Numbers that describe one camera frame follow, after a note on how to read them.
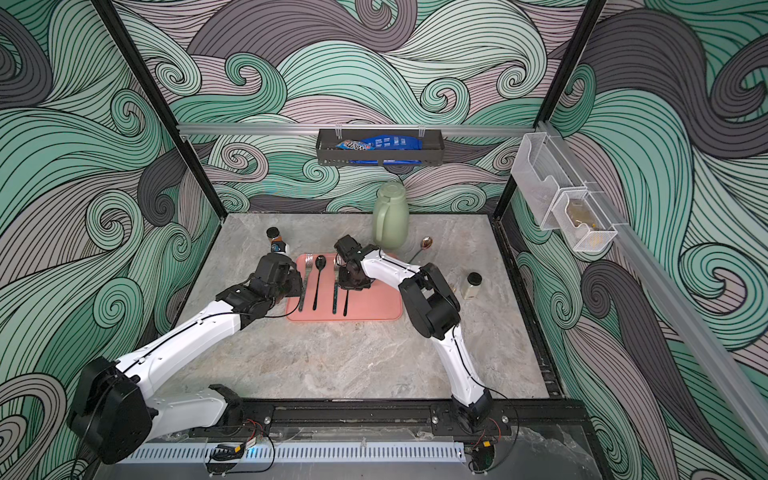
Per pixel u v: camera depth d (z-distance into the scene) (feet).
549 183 2.34
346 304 3.10
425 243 3.61
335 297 3.12
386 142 3.03
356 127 3.04
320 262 3.40
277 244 2.38
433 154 3.07
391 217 3.12
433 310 1.84
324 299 3.12
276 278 2.08
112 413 1.28
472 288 2.95
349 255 2.61
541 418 2.45
